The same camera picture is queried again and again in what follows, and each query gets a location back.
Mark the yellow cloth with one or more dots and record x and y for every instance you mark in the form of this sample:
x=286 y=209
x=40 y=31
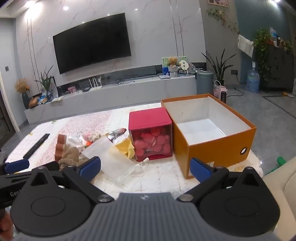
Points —
x=124 y=148

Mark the black picture frame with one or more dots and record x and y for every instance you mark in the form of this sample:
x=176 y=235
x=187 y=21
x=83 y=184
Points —
x=55 y=87

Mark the snake plant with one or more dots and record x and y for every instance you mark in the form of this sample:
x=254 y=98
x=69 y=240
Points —
x=218 y=69

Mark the black remote control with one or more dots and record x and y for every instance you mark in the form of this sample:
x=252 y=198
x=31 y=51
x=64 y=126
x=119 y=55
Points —
x=35 y=146

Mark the orange floor toy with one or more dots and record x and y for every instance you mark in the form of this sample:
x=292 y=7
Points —
x=285 y=93

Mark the white round sign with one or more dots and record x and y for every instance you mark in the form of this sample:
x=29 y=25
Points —
x=184 y=64

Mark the red lidded clear box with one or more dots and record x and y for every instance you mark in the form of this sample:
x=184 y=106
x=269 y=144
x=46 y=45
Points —
x=150 y=141

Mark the person's left hand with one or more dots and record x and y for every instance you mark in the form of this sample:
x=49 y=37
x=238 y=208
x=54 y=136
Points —
x=4 y=222

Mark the black flat television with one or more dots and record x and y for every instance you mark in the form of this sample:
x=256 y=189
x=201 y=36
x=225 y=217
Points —
x=92 y=44

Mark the white hanging towel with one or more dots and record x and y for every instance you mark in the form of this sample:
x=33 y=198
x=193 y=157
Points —
x=245 y=46

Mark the wall picture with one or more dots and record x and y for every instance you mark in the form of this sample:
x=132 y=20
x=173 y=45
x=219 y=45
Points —
x=218 y=1

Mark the pink space heater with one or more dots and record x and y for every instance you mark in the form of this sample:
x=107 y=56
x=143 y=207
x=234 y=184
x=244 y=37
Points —
x=223 y=95

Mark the green leafy plant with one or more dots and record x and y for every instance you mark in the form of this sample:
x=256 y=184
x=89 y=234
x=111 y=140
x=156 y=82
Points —
x=262 y=46

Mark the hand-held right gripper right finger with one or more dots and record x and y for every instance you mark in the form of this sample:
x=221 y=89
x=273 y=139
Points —
x=200 y=170

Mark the blue snack packet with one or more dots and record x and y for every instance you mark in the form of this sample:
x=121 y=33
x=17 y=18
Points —
x=42 y=99

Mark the clear plastic bag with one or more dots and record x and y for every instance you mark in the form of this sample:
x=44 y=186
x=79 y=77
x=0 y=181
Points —
x=108 y=155

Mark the white flat device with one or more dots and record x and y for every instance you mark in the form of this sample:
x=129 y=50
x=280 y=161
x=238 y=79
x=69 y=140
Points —
x=164 y=77

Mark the brown chocolate bar toy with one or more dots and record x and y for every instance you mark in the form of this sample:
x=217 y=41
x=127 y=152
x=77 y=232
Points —
x=61 y=146

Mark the pink patterned tablecloth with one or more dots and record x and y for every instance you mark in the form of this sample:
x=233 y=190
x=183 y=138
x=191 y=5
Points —
x=92 y=120

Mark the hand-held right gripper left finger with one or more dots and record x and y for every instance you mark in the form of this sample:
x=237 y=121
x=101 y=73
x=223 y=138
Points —
x=90 y=168

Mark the blue water bottle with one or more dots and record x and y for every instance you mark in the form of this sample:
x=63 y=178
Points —
x=252 y=80

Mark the green plastic object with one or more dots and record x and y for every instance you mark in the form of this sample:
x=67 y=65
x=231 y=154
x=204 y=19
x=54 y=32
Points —
x=281 y=162

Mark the grey stone television cabinet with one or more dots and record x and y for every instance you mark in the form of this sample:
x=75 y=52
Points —
x=104 y=98

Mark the silver foil bag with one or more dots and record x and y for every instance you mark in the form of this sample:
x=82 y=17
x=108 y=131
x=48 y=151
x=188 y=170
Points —
x=116 y=136

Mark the cream sofa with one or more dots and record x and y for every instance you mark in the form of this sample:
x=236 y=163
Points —
x=282 y=197

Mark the grey green trash can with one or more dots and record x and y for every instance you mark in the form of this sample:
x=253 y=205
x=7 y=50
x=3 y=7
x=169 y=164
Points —
x=204 y=83

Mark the brown teddy bear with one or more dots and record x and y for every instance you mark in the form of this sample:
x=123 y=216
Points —
x=172 y=62

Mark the orange-rimmed white fabric box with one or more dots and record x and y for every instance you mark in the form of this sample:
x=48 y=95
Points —
x=215 y=148

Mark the green printed card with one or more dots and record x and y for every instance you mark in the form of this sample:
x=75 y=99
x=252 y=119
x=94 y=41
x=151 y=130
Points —
x=165 y=61

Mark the dark drawer cabinet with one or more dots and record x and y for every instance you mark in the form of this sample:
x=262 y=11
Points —
x=278 y=69

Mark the dark vase with dried flowers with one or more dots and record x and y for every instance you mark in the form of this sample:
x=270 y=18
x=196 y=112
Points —
x=25 y=100

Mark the aloe plant in blue vase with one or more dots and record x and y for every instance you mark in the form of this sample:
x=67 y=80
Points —
x=47 y=85

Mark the white router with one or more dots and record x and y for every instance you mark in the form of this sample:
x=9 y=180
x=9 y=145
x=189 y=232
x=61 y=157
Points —
x=96 y=87

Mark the clear glass plate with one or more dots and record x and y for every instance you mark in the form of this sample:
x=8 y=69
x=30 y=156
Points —
x=192 y=68

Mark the brown plush cloth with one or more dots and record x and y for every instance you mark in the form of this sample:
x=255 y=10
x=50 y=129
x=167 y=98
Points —
x=70 y=155

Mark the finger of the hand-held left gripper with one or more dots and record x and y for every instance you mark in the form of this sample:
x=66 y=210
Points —
x=17 y=166

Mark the trailing vine plant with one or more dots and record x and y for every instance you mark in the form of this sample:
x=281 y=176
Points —
x=219 y=15

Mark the blue small box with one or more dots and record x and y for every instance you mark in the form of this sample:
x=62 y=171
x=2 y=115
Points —
x=166 y=71

